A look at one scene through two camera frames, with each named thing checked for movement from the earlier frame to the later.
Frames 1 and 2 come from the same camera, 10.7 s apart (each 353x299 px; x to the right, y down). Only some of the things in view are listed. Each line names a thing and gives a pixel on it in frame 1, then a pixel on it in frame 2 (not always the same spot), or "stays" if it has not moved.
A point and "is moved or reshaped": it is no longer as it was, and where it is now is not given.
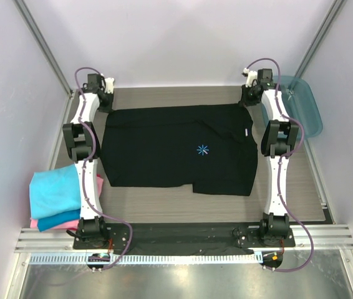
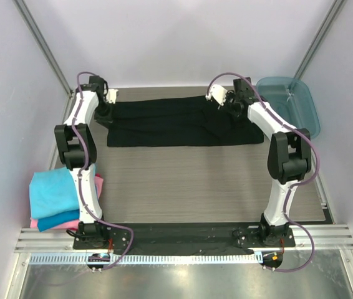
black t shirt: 211,147 is moved or reshaped
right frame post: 335,7 stays
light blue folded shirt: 54,192 stays
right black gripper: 245,99 → 232,104
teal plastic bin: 300,105 stays
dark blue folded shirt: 47,223 stays
